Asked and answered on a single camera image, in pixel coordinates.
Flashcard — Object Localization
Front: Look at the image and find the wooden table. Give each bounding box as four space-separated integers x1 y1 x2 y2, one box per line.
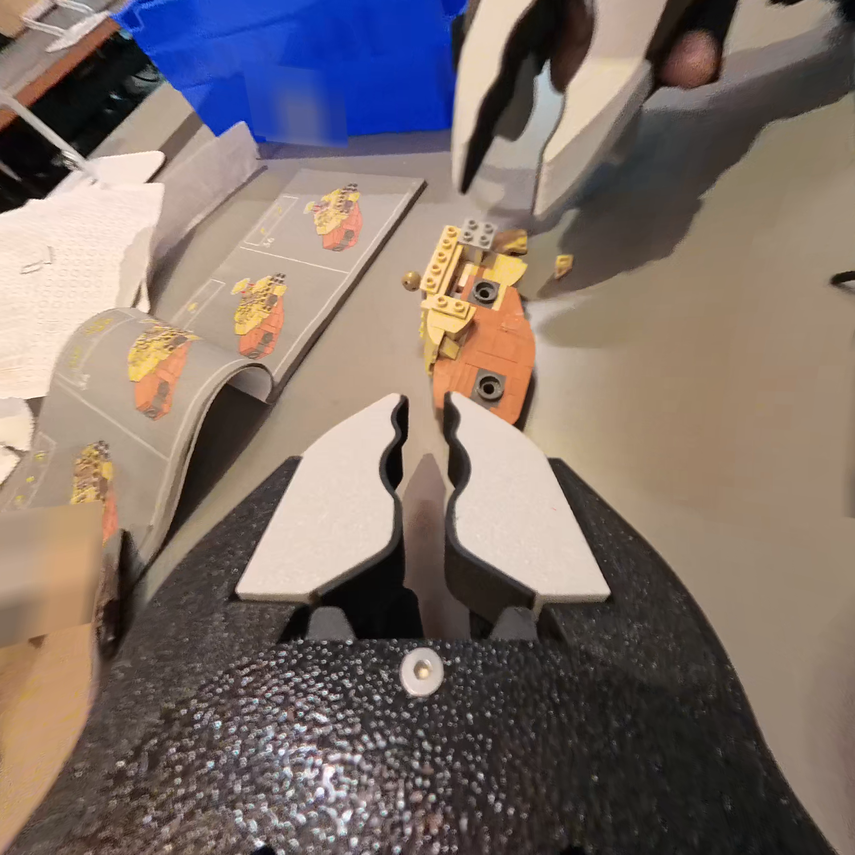
0 0 122 129

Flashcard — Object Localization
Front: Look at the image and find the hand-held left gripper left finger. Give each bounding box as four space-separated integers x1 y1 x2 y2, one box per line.
235 393 410 606

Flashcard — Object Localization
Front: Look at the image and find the tan and orange brick model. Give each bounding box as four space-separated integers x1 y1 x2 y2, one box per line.
403 219 538 428

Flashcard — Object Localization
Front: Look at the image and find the plain white paper sheet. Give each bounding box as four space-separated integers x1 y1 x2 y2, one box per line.
85 150 166 187

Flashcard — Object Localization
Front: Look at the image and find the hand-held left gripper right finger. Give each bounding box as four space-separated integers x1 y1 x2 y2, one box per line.
441 391 612 619

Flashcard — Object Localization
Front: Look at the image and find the metal rod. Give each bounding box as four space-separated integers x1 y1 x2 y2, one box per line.
0 90 91 171

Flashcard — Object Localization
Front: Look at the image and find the white printed paper bag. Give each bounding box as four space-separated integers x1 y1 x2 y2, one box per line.
0 180 166 399

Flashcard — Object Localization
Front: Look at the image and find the grey instruction booklet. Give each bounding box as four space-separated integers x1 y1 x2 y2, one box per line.
0 167 428 582

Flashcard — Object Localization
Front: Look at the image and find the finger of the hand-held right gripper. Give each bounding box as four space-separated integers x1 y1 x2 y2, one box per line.
452 0 558 196
531 0 670 218

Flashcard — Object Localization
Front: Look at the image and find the person's right hand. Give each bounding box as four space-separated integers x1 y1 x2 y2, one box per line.
548 0 727 92

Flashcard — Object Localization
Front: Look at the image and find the blue plastic bin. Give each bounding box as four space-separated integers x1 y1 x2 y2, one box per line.
110 0 470 147

